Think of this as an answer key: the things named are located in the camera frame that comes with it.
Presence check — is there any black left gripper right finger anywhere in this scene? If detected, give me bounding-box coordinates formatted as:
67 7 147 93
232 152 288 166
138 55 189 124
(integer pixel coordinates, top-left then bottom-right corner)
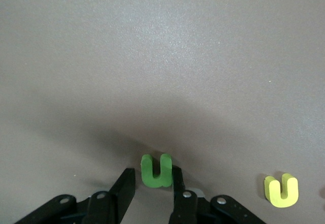
169 167 199 224

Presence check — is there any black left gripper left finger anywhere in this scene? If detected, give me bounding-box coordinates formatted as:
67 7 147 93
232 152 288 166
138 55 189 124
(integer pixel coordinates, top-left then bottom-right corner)
83 168 137 224

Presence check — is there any green letter u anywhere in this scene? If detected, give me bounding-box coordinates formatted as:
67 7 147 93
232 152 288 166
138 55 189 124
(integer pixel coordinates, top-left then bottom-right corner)
141 153 173 188

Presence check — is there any yellow letter u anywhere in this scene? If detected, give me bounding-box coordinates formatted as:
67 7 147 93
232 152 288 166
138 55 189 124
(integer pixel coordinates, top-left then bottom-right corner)
264 173 299 208

